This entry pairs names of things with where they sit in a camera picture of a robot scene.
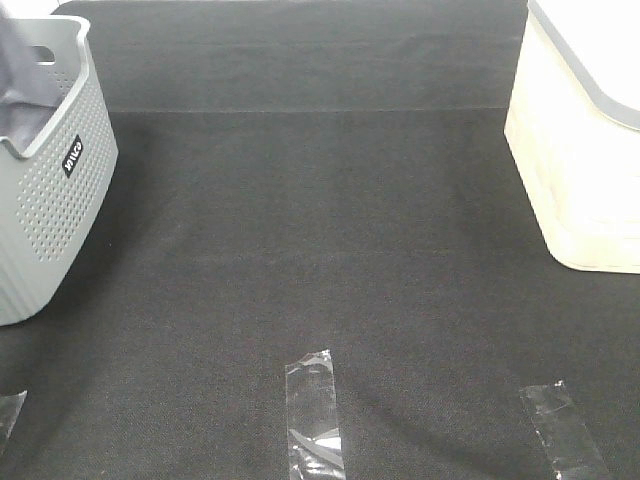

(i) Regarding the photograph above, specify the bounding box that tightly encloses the grey microfibre towel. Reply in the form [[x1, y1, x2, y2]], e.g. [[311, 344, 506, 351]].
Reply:
[[1, 9, 64, 153]]

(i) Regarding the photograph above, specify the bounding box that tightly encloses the black felt table mat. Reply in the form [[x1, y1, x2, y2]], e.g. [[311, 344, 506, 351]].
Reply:
[[1, 1, 639, 479]]

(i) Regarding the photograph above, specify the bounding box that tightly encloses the centre clear tape strip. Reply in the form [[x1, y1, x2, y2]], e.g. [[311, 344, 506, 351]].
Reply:
[[285, 350, 346, 479]]

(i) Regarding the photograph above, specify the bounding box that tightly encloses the clear tape strip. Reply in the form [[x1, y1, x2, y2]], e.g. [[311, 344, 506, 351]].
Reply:
[[519, 380, 612, 480], [285, 350, 346, 479], [0, 391, 28, 454]]

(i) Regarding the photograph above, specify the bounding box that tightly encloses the grey perforated laundry basket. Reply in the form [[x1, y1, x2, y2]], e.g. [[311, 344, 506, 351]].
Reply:
[[1, 15, 118, 325]]

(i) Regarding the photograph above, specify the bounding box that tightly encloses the white storage bin grey rim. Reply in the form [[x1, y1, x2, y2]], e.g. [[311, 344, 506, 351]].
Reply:
[[504, 1, 639, 274]]

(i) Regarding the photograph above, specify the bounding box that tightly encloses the right clear tape strip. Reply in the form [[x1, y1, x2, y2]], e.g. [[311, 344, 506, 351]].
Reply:
[[519, 380, 612, 480]]

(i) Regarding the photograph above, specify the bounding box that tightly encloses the left clear tape strip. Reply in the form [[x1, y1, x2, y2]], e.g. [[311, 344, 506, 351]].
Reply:
[[0, 391, 28, 454]]

